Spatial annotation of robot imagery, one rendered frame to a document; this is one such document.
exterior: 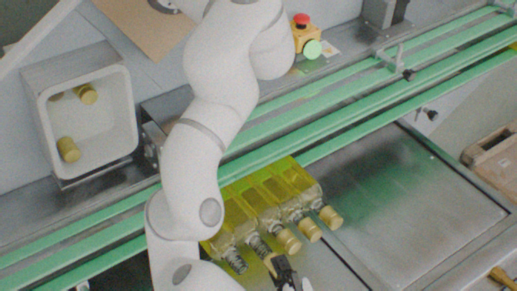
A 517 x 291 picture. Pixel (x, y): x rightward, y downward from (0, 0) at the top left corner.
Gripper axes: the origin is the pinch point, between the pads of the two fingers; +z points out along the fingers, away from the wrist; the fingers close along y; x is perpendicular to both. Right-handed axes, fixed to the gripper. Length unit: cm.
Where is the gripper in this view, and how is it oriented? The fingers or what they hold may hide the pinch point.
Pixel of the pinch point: (280, 270)
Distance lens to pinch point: 119.4
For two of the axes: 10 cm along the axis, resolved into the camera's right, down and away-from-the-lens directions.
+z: -3.6, -6.6, 6.5
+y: 0.6, -7.2, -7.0
